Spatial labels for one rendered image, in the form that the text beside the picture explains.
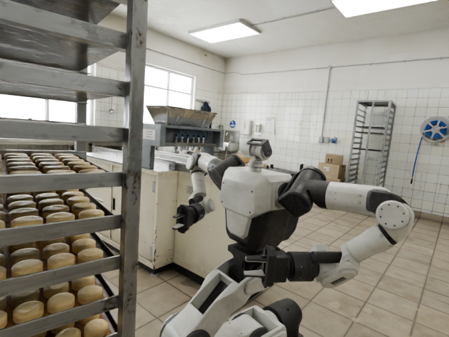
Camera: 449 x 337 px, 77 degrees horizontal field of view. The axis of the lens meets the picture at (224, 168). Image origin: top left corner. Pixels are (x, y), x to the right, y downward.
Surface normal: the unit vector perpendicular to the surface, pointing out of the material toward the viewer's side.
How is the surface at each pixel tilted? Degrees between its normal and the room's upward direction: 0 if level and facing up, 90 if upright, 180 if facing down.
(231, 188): 90
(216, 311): 90
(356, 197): 79
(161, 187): 90
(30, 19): 90
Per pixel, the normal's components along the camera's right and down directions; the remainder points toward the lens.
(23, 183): 0.62, 0.15
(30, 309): 0.07, -0.99
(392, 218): -0.63, -0.14
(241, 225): -0.78, 0.02
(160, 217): 0.78, 0.14
